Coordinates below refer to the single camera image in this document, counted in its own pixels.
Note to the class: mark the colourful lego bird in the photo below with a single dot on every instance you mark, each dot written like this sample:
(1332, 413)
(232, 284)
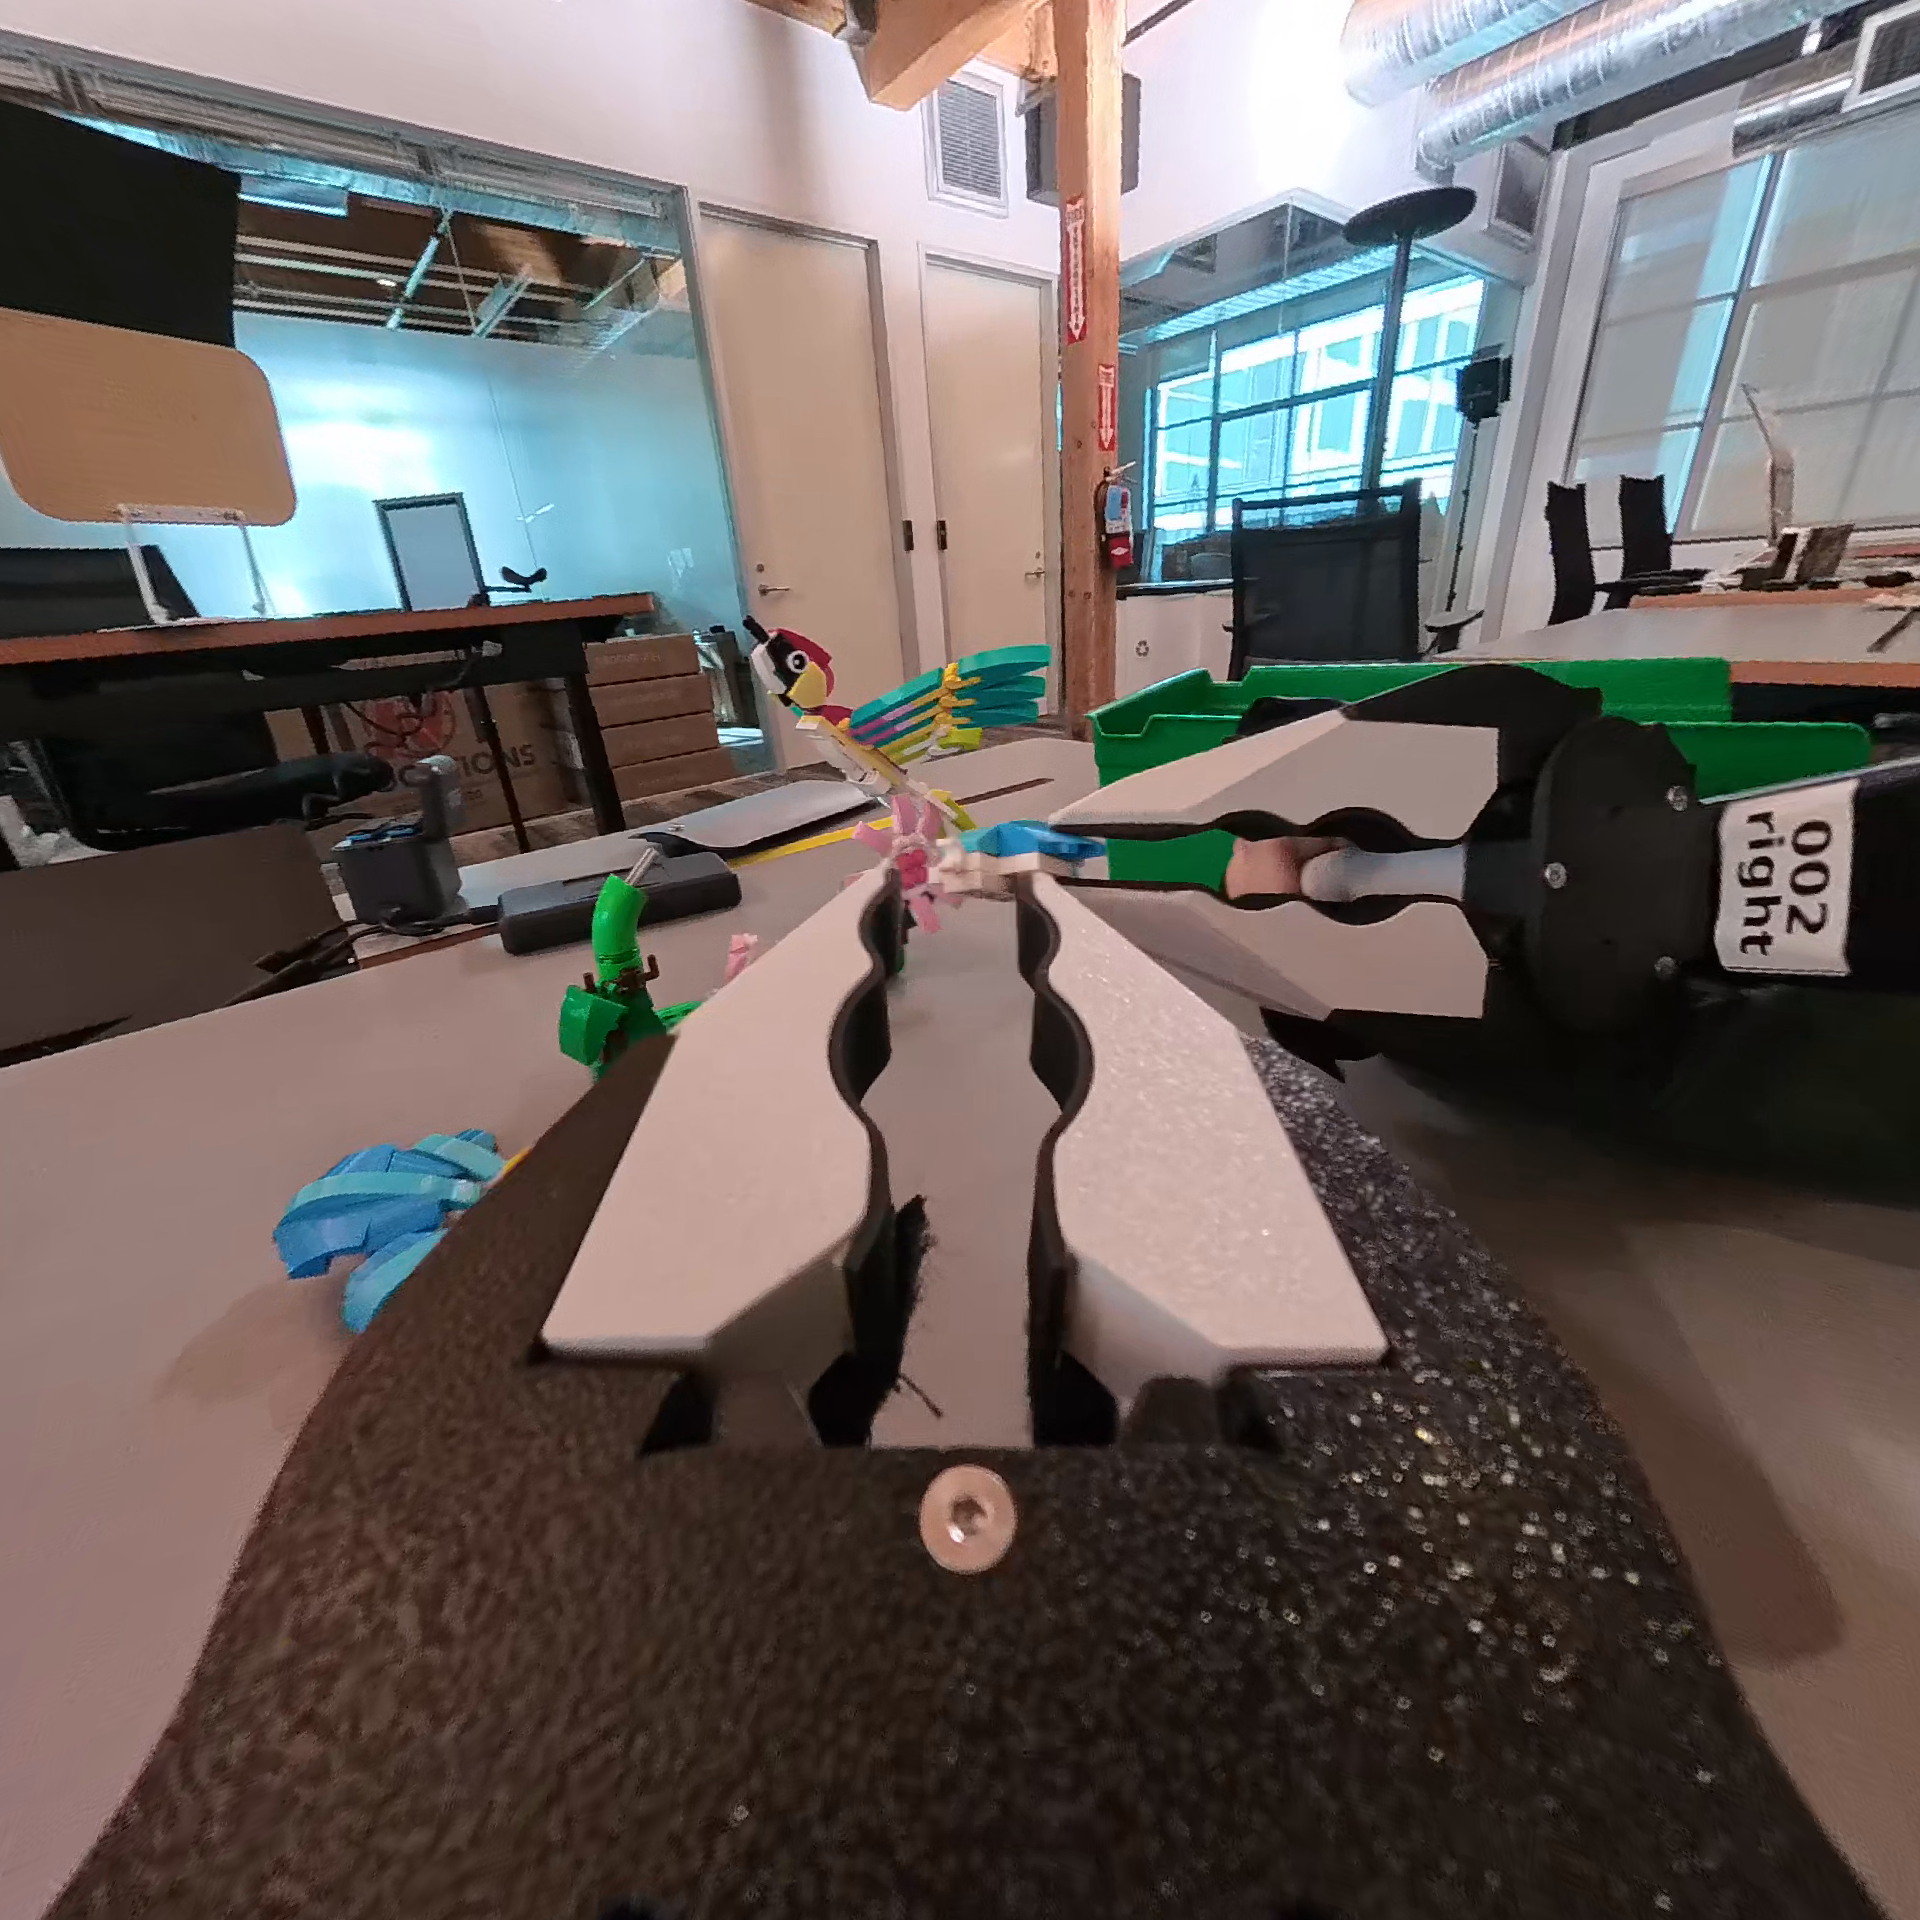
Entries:
(818, 682)

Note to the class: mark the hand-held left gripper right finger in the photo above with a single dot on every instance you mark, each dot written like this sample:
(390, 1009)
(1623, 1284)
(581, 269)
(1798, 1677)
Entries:
(1201, 1184)

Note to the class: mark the green lego plant pink flowers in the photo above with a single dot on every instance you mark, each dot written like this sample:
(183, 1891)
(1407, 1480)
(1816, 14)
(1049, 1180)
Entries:
(615, 1020)

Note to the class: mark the large window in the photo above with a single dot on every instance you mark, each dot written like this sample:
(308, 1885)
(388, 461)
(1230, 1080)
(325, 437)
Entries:
(1306, 420)
(1799, 329)

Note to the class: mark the beige door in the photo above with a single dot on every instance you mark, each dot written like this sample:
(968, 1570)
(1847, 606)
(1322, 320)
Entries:
(990, 450)
(809, 450)

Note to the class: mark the wooden desk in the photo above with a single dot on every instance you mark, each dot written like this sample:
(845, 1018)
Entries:
(301, 628)
(1652, 637)

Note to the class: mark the white wall vent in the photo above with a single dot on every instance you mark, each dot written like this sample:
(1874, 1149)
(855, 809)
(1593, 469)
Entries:
(966, 142)

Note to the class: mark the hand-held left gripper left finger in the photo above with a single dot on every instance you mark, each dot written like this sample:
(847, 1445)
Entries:
(720, 1184)

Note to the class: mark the stacked brown cardboard boxes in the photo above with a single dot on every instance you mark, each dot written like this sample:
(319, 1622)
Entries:
(645, 721)

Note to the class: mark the black floor lamp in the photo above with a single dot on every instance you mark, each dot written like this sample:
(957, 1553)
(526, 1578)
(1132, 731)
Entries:
(1410, 214)

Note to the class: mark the black monitor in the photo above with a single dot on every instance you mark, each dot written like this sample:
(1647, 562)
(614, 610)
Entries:
(106, 225)

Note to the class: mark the black office chair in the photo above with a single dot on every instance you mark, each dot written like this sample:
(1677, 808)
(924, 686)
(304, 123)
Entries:
(285, 782)

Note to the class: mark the small teal lego piece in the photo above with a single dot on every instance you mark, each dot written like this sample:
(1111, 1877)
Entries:
(1049, 848)

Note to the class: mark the blue lego flower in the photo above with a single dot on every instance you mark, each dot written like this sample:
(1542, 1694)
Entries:
(375, 1201)

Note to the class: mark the grey framed monitor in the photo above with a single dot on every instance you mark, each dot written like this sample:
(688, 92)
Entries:
(433, 550)

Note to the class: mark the red fire extinguisher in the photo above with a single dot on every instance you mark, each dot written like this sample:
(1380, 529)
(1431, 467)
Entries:
(1116, 524)

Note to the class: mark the green plastic bin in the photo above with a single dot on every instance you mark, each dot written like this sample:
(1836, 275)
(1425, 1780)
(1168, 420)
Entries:
(1170, 749)

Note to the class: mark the black flat box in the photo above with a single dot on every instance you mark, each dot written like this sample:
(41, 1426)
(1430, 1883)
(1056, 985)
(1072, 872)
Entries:
(629, 908)

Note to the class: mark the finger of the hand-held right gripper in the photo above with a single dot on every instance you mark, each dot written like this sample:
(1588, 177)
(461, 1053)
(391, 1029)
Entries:
(1336, 960)
(1290, 772)

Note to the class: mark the yellow tape strip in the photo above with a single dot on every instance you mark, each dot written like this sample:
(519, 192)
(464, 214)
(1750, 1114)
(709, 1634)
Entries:
(796, 848)

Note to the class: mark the silver ventilation duct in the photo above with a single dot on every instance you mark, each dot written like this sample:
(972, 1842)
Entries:
(1575, 76)

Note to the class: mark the white flat pad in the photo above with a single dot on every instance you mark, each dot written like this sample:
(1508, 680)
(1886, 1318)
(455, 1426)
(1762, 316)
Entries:
(751, 811)

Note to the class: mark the black speaker on stand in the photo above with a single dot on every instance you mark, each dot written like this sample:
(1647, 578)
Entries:
(1482, 382)

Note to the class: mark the light wooden panel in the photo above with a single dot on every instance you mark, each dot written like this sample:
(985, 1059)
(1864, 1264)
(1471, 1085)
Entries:
(136, 420)

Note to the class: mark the cardboard box red print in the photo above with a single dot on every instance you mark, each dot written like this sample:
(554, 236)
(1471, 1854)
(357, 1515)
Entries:
(480, 763)

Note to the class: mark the person's right hand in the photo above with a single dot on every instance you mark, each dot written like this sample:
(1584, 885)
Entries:
(1268, 869)

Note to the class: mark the black slim chair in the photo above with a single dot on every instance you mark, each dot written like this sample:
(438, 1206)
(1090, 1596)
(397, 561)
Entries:
(1652, 524)
(1575, 555)

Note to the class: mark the wooden post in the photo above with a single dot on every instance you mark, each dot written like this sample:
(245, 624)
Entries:
(1089, 450)

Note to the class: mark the black mesh chair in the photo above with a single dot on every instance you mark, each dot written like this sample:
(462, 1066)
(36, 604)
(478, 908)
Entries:
(1320, 586)

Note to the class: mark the dark flat panel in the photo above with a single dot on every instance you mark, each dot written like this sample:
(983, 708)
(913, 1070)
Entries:
(149, 930)

